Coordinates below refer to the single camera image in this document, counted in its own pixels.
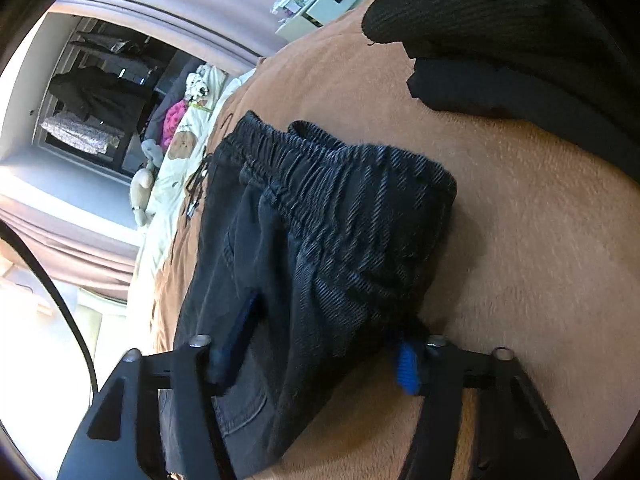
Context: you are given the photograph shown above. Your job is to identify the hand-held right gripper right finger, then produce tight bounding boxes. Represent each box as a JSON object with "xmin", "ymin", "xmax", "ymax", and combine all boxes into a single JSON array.
[{"xmin": 392, "ymin": 335, "xmax": 581, "ymax": 480}]

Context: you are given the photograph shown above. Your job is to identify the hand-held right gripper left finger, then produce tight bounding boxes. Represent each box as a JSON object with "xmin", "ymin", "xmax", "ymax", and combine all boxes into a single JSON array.
[{"xmin": 56, "ymin": 296, "xmax": 261, "ymax": 480}]

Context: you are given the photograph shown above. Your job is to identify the dark denim pants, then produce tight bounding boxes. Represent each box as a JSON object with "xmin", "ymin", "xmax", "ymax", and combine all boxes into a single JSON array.
[{"xmin": 159, "ymin": 110, "xmax": 458, "ymax": 480}]

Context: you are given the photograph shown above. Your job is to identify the person's left hand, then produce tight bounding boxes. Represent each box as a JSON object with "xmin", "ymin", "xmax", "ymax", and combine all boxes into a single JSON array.
[{"xmin": 334, "ymin": 0, "xmax": 640, "ymax": 183}]

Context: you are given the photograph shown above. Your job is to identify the brown fleece blanket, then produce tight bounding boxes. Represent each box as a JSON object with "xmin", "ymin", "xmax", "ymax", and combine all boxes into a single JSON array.
[{"xmin": 150, "ymin": 0, "xmax": 640, "ymax": 480}]

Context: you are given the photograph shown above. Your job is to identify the beige plush toy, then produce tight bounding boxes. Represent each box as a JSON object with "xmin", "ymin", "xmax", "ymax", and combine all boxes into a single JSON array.
[{"xmin": 129, "ymin": 139, "xmax": 166, "ymax": 228}]

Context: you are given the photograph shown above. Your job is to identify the pink cloth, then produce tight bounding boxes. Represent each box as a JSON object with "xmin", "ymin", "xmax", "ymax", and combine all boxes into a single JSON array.
[{"xmin": 161, "ymin": 100, "xmax": 188, "ymax": 146}]

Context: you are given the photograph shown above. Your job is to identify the spotted white plush toy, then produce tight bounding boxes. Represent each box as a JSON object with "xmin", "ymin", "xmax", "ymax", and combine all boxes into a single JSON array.
[{"xmin": 185, "ymin": 65, "xmax": 226, "ymax": 111}]

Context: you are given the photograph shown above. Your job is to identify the grey patterned garment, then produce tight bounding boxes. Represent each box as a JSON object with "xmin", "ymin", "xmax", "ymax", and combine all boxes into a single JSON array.
[{"xmin": 40, "ymin": 112, "xmax": 123, "ymax": 156}]

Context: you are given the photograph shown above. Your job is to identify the black hanging garment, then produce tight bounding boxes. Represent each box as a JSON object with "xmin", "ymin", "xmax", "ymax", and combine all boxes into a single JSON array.
[{"xmin": 50, "ymin": 65, "xmax": 151, "ymax": 126}]

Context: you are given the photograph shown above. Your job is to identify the open wardrobe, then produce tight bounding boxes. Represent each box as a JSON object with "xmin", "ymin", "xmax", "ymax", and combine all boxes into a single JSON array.
[{"xmin": 32, "ymin": 12, "xmax": 201, "ymax": 176}]

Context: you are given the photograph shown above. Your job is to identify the white box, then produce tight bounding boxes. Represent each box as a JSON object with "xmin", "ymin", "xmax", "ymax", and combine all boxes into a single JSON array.
[{"xmin": 272, "ymin": 0, "xmax": 366, "ymax": 41}]

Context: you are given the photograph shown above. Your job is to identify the black cord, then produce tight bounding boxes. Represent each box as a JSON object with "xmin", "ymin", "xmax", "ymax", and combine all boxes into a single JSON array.
[{"xmin": 184, "ymin": 112, "xmax": 236, "ymax": 221}]

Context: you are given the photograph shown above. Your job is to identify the black cable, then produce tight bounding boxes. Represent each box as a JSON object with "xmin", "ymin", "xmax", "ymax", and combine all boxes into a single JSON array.
[{"xmin": 0, "ymin": 220, "xmax": 98, "ymax": 396}]

